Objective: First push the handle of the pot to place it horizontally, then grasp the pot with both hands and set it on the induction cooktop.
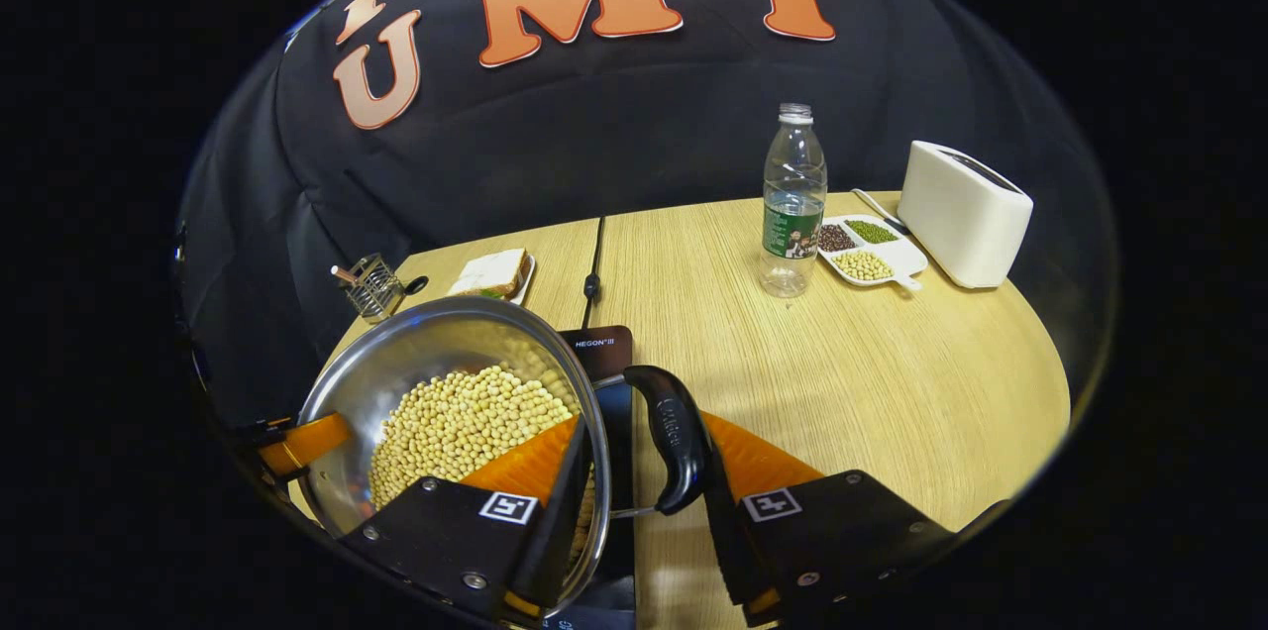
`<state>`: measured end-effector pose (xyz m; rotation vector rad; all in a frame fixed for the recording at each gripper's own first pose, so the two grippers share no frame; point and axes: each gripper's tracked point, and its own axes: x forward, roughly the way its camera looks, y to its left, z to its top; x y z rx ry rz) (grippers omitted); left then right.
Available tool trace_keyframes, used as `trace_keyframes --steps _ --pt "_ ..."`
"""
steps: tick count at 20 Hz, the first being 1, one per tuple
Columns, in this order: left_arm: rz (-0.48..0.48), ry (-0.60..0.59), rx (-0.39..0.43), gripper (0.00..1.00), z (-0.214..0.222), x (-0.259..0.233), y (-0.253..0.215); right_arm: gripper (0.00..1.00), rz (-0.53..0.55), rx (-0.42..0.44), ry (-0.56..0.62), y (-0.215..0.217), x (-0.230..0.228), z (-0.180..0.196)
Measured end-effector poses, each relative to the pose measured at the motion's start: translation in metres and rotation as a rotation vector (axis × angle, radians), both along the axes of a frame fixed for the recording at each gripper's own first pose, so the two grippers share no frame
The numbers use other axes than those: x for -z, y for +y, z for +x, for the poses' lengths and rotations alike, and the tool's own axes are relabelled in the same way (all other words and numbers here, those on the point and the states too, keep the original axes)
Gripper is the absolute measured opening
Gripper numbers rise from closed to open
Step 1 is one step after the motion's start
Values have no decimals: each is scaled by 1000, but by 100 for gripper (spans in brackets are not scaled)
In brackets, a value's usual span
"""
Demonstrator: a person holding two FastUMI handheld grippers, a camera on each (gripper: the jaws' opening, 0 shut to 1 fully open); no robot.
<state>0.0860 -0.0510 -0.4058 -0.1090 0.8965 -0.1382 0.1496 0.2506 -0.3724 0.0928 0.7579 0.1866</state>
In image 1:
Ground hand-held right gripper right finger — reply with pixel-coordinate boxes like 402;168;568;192
698;412;957;626

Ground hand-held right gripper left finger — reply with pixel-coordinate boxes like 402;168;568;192
342;412;595;621

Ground stainless steel pot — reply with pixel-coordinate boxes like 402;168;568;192
295;296;714;621

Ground black induction cooktop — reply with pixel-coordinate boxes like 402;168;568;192
555;325;635;630

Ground large soybean heap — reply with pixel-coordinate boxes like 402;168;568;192
369;363;595;562

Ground sandwich with lettuce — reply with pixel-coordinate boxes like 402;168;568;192
451;249;529;301

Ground small soybean heap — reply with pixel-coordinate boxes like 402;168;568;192
834;251;895;282

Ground white divided tray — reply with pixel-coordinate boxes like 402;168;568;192
817;214;929;292

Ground clear plastic water bottle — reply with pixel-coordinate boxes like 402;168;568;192
760;103;828;299

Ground black backdrop cloth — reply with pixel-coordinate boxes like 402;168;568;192
173;0;1115;433

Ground white toaster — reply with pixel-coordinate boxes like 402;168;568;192
897;141;1034;289

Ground wire mesh holder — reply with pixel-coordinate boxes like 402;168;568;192
347;254;405;324

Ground black power cable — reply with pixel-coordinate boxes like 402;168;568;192
582;216;605;329

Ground white toaster cable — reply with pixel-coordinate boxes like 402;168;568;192
852;188;907;233

